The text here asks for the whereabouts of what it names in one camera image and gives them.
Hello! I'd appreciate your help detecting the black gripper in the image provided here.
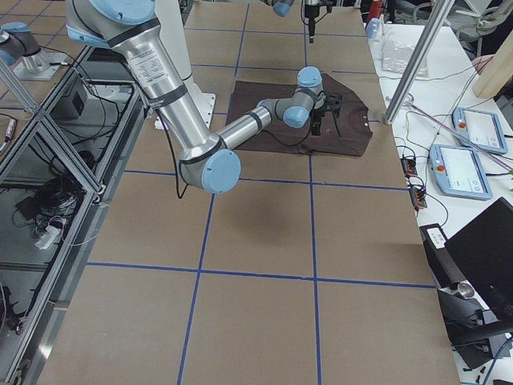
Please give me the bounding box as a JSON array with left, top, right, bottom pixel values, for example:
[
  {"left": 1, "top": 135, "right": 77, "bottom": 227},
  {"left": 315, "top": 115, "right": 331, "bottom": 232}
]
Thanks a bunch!
[
  {"left": 311, "top": 94, "right": 326, "bottom": 136},
  {"left": 303, "top": 0, "right": 321, "bottom": 43}
]

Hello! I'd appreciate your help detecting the dark brown t-shirt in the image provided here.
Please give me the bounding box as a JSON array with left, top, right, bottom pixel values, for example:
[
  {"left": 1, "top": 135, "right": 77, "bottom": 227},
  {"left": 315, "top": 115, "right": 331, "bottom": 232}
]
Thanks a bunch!
[{"left": 226, "top": 74, "right": 373, "bottom": 156}]

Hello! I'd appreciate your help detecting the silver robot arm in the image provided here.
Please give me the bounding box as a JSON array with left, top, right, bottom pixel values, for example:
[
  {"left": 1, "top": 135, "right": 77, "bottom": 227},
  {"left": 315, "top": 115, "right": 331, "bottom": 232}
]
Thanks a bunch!
[
  {"left": 66, "top": 0, "right": 325, "bottom": 194},
  {"left": 263, "top": 0, "right": 325, "bottom": 43}
]

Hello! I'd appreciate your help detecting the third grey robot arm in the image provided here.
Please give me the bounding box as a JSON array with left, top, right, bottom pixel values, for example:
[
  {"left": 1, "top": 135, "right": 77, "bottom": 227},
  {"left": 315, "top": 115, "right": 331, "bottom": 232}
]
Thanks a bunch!
[{"left": 1, "top": 22, "right": 69, "bottom": 81}]

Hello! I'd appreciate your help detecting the silver foil bag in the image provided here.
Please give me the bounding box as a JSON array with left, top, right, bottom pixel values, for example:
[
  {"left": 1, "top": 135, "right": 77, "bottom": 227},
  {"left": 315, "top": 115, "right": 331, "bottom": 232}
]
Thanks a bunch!
[{"left": 381, "top": 38, "right": 416, "bottom": 74}]

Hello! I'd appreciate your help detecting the orange black connector board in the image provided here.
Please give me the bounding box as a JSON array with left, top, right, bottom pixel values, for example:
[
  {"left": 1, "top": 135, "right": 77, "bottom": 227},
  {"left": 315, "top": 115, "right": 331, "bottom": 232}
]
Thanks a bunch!
[{"left": 400, "top": 156, "right": 418, "bottom": 177}]

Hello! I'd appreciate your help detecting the near teach pendant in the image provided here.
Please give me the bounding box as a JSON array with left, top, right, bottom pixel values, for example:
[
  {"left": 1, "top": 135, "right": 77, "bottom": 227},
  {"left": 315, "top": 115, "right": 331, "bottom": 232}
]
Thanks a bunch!
[{"left": 429, "top": 144, "right": 493, "bottom": 201}]

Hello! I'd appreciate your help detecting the teach pendant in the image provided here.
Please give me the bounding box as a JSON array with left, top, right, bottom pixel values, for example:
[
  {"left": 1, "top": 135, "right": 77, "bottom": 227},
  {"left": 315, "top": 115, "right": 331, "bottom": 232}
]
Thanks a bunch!
[
  {"left": 452, "top": 107, "right": 508, "bottom": 155},
  {"left": 429, "top": 144, "right": 493, "bottom": 201}
]

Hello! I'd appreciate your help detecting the far teach pendant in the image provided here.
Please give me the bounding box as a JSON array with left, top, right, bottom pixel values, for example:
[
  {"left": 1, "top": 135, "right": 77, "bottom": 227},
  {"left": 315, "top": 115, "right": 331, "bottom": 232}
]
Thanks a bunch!
[{"left": 452, "top": 107, "right": 508, "bottom": 155}]

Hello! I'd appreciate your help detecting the wooden beam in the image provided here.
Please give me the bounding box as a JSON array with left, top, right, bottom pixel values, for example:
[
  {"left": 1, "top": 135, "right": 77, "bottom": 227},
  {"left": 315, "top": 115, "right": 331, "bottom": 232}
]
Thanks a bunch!
[{"left": 472, "top": 33, "right": 513, "bottom": 98}]

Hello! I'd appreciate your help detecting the black box with label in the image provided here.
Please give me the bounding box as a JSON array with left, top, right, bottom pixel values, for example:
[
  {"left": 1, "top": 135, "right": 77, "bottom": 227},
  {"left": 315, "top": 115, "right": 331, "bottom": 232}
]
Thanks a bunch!
[{"left": 419, "top": 224, "right": 466, "bottom": 288}]

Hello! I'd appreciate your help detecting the black laptop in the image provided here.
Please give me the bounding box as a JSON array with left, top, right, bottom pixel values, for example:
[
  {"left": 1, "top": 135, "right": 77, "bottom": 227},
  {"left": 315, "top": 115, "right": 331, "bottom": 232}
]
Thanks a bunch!
[{"left": 446, "top": 197, "right": 512, "bottom": 319}]

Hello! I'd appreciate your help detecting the silver metal cup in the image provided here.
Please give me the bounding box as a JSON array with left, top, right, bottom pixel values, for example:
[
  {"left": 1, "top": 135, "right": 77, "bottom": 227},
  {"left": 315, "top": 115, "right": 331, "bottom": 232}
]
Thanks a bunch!
[{"left": 450, "top": 282, "right": 475, "bottom": 300}]

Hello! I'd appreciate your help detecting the black monitor stand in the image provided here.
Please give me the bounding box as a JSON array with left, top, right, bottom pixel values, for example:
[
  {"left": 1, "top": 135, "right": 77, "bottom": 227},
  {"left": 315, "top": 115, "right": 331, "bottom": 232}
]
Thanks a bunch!
[{"left": 438, "top": 290, "right": 512, "bottom": 369}]

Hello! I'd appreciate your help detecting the white power strip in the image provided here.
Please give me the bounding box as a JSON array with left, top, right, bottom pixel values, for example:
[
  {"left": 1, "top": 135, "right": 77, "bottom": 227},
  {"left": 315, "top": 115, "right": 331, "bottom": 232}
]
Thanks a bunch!
[{"left": 34, "top": 225, "right": 62, "bottom": 250}]

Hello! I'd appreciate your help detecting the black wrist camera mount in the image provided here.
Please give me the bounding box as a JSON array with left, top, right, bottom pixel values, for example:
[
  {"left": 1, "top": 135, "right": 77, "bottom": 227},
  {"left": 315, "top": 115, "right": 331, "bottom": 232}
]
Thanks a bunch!
[{"left": 324, "top": 94, "right": 343, "bottom": 118}]

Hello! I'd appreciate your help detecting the aluminium frame post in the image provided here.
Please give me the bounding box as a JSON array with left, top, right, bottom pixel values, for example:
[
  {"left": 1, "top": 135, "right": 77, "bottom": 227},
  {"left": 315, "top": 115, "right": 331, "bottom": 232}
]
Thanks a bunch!
[{"left": 384, "top": 0, "right": 454, "bottom": 124}]

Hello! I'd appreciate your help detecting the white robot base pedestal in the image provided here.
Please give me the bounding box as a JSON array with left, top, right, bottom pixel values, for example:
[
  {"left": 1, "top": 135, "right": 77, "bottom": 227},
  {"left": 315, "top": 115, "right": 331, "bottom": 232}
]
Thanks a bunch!
[{"left": 156, "top": 0, "right": 216, "bottom": 128}]

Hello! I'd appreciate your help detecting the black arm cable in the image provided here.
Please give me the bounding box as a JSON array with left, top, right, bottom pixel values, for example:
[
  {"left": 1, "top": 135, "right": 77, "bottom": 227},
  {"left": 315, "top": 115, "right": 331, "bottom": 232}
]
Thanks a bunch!
[{"left": 151, "top": 91, "right": 345, "bottom": 200}]

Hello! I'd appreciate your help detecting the aluminium frame rack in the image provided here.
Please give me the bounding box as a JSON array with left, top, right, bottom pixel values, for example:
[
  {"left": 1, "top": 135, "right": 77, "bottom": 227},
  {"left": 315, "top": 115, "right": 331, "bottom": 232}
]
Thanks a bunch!
[{"left": 1, "top": 48, "right": 144, "bottom": 384}]

